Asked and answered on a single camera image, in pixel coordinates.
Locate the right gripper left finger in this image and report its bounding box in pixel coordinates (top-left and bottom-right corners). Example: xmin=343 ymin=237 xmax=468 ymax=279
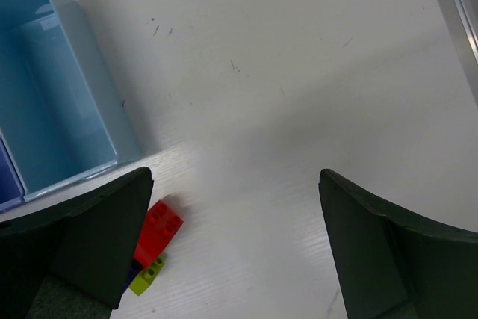
xmin=1 ymin=167 xmax=153 ymax=318

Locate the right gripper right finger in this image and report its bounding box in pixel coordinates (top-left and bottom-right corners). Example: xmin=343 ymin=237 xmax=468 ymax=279
xmin=318 ymin=169 xmax=477 ymax=318

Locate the purple lego plate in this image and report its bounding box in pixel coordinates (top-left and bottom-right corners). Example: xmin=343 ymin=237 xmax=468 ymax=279
xmin=122 ymin=259 xmax=144 ymax=293

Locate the long green lego brick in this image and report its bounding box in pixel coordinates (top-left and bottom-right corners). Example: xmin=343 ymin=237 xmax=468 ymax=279
xmin=128 ymin=256 xmax=165 ymax=296

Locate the red flower lego brick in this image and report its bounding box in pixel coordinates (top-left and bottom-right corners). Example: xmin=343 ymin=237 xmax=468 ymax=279
xmin=134 ymin=200 xmax=184 ymax=268

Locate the blue purple container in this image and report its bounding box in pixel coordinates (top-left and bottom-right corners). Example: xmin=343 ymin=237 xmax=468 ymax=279
xmin=1 ymin=136 xmax=25 ymax=213

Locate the light blue container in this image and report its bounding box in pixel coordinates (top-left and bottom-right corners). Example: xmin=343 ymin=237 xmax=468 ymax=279
xmin=1 ymin=0 xmax=142 ymax=203

